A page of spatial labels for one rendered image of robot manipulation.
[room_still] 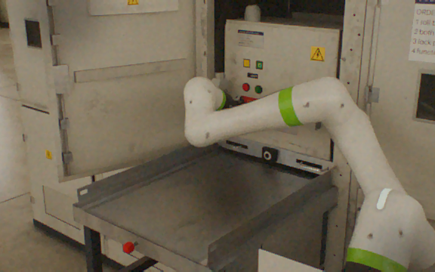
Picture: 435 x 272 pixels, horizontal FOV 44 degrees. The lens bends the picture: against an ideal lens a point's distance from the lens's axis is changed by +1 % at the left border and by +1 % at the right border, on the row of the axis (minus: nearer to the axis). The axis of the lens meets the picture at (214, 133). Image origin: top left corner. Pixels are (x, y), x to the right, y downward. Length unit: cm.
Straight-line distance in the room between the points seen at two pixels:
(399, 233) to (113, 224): 87
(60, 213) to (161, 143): 124
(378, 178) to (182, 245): 57
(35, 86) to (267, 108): 183
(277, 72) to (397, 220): 95
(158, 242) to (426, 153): 85
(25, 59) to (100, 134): 118
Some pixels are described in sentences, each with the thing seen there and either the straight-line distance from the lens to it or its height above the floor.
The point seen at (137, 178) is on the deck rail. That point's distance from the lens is 195.
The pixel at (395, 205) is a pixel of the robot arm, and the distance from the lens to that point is 123.
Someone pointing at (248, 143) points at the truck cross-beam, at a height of 91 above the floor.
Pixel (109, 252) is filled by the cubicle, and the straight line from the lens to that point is 302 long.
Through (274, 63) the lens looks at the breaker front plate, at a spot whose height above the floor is 125.
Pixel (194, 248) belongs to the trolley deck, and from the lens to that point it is 154.
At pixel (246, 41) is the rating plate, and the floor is 132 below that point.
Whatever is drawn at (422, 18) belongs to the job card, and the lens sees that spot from 169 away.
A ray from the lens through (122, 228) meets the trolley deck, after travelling 167.
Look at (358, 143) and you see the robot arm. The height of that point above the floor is 113.
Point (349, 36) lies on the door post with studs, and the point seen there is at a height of 138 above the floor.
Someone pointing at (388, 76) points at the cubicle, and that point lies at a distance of 175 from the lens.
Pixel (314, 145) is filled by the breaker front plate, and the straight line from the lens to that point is 200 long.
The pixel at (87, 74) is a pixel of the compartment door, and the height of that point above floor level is 123.
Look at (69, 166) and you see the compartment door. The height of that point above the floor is 89.
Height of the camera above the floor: 163
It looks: 19 degrees down
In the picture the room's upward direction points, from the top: straight up
